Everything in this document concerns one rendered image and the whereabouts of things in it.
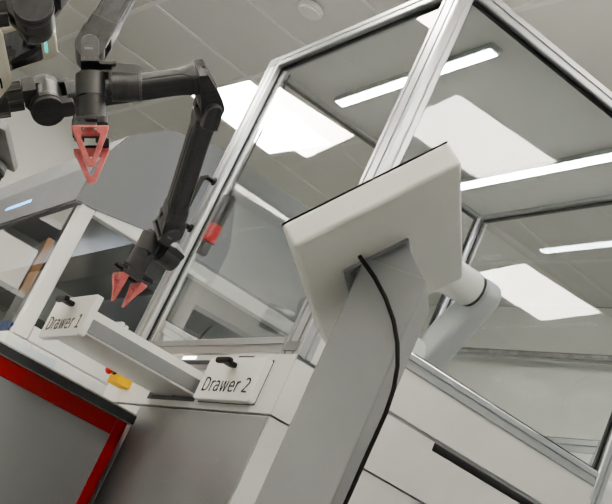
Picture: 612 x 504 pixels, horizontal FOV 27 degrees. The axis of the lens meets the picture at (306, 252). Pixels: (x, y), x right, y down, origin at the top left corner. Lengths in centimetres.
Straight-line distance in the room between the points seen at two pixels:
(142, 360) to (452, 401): 74
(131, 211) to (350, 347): 199
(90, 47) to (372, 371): 83
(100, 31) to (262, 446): 93
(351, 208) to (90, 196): 204
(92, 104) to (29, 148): 515
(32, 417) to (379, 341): 127
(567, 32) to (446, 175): 272
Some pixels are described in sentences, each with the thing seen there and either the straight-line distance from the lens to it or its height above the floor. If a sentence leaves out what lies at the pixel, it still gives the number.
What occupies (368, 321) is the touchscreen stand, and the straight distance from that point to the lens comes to 218.
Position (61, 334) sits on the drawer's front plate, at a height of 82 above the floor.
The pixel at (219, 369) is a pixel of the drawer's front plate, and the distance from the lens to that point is 300.
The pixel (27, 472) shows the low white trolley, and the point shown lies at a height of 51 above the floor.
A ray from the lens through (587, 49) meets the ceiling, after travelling 483.
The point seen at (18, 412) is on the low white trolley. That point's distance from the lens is 320.
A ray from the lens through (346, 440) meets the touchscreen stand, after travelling 212.
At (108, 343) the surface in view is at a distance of 301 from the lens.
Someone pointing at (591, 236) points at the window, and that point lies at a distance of 330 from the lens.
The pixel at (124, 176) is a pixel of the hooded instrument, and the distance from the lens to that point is 407.
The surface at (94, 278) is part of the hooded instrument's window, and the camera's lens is 402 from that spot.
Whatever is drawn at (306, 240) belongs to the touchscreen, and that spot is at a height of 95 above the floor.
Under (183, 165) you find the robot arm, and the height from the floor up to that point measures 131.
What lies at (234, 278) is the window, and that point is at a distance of 330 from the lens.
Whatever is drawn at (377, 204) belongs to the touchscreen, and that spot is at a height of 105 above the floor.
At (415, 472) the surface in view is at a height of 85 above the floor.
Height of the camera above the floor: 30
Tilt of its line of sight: 18 degrees up
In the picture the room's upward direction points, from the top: 25 degrees clockwise
